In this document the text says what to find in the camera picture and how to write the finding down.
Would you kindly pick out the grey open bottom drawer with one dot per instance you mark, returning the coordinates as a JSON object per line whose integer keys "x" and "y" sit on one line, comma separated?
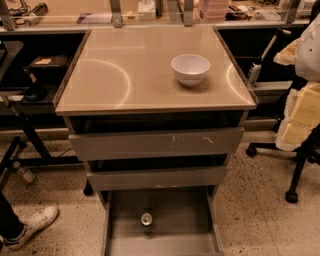
{"x": 184, "y": 223}

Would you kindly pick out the grey middle drawer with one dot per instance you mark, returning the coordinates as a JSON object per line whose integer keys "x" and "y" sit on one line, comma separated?
{"x": 157, "y": 178}

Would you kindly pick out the white sneaker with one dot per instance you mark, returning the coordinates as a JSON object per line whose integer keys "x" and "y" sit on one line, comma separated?
{"x": 35, "y": 223}

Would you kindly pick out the grey drawer cabinet with counter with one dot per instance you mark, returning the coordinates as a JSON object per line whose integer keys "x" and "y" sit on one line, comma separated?
{"x": 123, "y": 82}

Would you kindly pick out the black table leg frame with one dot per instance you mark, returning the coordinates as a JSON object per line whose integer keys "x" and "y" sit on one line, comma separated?
{"x": 45, "y": 157}

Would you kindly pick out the pink stacked box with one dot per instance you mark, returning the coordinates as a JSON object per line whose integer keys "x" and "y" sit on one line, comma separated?
{"x": 212, "y": 10}

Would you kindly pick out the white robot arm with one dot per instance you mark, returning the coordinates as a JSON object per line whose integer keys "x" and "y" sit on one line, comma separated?
{"x": 302, "y": 106}

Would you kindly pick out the white ceramic bowl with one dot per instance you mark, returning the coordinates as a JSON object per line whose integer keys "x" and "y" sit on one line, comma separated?
{"x": 190, "y": 69}

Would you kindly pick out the white tissue box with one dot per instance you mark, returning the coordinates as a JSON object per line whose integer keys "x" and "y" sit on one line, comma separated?
{"x": 146, "y": 10}

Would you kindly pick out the plastic bottle on floor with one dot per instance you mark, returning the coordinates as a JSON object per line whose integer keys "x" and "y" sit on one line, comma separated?
{"x": 24, "y": 173}

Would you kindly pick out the black box with label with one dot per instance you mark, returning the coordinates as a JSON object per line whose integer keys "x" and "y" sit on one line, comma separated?
{"x": 57, "y": 61}

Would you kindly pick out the grey top drawer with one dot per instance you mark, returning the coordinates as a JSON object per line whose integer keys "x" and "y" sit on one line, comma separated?
{"x": 152, "y": 144}

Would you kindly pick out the black device on shelf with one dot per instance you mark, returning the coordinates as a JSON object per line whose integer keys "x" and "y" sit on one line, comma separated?
{"x": 36, "y": 91}

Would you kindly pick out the green soda can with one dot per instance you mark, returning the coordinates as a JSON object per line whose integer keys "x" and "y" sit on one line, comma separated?
{"x": 147, "y": 221}

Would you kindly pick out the dark trouser leg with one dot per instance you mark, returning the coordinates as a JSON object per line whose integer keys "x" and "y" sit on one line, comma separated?
{"x": 10, "y": 225}

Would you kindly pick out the black office chair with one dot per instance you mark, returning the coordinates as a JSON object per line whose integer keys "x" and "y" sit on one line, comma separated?
{"x": 308, "y": 151}

